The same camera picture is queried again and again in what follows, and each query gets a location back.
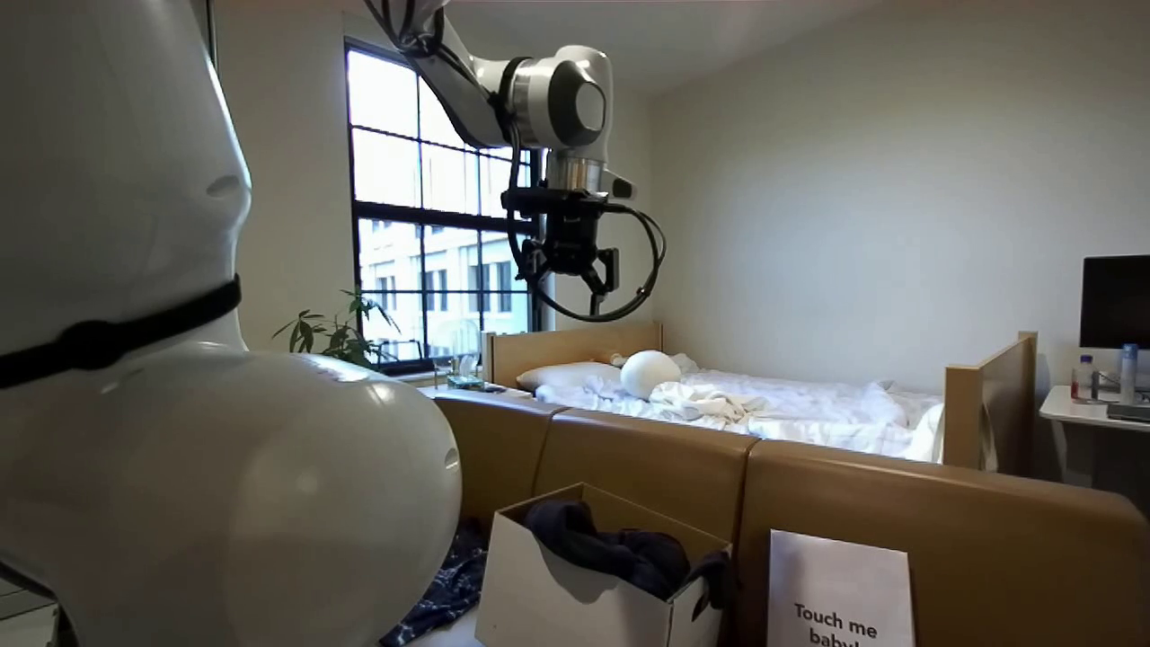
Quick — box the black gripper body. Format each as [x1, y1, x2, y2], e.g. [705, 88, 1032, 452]
[513, 187, 628, 293]

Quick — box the black hoodie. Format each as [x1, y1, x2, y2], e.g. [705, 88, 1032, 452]
[516, 495, 737, 604]

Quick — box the white cardboard box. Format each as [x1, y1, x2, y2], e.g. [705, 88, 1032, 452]
[474, 477, 737, 647]

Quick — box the round white pillow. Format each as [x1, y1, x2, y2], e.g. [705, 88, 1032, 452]
[619, 348, 686, 404]

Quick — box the clutter on bedside ledge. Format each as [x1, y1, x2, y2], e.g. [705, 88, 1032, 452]
[426, 348, 513, 397]

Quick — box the black framed window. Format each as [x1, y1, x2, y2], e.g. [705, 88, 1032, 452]
[342, 45, 550, 373]

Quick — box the white bedding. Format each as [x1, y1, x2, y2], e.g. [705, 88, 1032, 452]
[513, 348, 950, 469]

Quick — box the green potted plant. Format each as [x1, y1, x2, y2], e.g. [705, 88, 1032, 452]
[268, 293, 407, 370]

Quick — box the blue patterned cloth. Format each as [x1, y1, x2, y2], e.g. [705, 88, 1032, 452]
[376, 524, 493, 647]

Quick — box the white paper sign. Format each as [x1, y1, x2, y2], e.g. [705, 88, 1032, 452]
[767, 530, 919, 647]

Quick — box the bed with white bedding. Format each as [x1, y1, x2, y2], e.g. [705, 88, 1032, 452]
[483, 319, 1041, 476]

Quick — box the small dark capped bottle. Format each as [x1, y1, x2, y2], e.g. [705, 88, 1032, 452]
[1071, 352, 1104, 405]

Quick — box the white desk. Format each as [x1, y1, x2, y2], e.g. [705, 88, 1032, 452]
[1035, 382, 1150, 487]

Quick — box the computer monitor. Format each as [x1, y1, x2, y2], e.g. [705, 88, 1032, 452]
[1076, 253, 1150, 355]

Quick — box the clear blue bottle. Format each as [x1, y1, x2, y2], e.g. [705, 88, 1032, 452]
[1118, 340, 1143, 405]

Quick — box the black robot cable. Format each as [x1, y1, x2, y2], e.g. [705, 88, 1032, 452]
[0, 149, 668, 397]

